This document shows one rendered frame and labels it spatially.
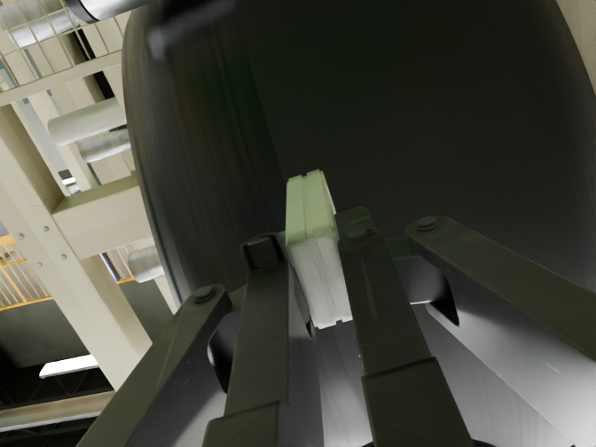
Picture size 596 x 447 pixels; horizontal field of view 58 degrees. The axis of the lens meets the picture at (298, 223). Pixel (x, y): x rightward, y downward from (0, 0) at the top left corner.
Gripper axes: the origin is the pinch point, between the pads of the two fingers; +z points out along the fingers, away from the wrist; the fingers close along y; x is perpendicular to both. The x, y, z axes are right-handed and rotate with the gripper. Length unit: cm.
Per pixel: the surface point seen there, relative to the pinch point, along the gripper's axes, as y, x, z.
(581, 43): 25.8, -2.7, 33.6
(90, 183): -295, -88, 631
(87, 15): -10.4, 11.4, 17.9
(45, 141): -524, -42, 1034
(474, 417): 4.9, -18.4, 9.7
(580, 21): 25.8, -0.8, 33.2
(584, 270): 12.7, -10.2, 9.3
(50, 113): -295, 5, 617
